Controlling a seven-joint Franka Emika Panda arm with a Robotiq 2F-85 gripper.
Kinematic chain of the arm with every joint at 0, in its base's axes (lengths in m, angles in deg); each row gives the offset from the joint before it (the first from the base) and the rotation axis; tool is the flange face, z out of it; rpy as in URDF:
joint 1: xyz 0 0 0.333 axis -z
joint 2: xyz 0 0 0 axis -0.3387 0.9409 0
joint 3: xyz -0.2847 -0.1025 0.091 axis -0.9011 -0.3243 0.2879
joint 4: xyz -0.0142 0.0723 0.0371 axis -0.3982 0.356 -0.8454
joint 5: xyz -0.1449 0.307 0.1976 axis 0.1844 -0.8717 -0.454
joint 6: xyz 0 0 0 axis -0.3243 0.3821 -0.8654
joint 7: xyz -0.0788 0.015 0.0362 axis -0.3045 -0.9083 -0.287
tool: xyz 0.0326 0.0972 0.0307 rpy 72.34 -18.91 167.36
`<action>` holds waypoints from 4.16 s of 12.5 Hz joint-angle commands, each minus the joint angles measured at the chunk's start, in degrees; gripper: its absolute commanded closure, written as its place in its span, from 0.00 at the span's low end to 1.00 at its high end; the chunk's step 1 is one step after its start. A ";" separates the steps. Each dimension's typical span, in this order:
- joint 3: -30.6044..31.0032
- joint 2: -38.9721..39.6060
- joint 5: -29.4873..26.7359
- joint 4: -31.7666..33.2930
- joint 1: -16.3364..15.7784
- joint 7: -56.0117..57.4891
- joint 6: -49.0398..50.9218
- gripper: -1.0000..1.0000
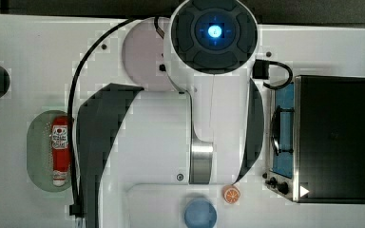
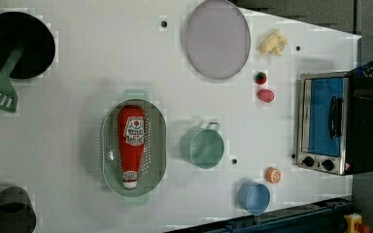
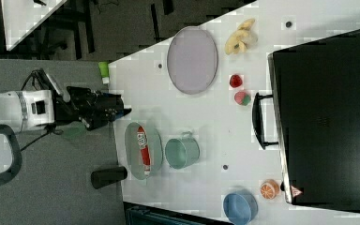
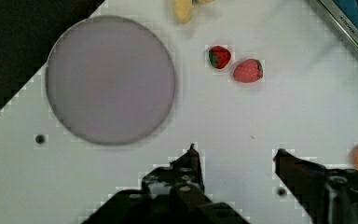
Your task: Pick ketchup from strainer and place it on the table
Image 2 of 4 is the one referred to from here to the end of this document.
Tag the red plush ketchup bottle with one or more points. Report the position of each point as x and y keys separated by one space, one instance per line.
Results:
x=131 y=132

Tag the pink plush fruit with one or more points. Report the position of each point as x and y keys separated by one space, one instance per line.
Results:
x=266 y=95

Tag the red green strawberry toy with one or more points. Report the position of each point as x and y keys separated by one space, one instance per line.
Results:
x=260 y=78

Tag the grey round plate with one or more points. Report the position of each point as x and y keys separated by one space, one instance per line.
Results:
x=218 y=39

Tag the orange slice toy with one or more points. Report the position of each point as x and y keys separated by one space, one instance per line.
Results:
x=273 y=175

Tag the blue bowl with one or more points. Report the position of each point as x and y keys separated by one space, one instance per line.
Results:
x=254 y=197

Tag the yellow plush banana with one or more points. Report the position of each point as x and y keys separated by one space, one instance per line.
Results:
x=273 y=43

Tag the black silver toaster oven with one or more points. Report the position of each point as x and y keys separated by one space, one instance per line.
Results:
x=335 y=127

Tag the green slotted spatula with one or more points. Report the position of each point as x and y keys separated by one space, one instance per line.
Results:
x=8 y=95

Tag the yellow red button box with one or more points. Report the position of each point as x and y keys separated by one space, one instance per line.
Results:
x=355 y=224

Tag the grey cup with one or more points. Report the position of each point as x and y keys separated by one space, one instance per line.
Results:
x=16 y=211

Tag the black pot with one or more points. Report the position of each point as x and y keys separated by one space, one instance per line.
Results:
x=24 y=31

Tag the blue metal frame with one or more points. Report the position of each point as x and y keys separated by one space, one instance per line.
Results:
x=320 y=217

